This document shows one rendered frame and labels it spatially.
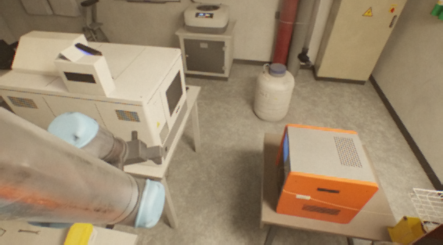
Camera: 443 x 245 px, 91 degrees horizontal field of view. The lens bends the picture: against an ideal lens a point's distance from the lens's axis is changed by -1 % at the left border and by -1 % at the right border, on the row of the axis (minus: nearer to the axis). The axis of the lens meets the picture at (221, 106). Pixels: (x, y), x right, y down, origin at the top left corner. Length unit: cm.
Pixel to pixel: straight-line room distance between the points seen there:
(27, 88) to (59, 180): 127
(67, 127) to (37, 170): 26
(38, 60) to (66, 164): 136
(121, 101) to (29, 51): 68
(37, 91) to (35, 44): 31
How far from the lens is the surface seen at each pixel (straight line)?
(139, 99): 111
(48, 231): 153
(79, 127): 46
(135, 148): 60
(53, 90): 138
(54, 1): 524
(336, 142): 142
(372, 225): 172
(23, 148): 21
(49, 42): 158
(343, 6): 364
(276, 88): 270
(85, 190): 27
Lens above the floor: 208
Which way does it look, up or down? 40 degrees down
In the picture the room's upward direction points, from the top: straight up
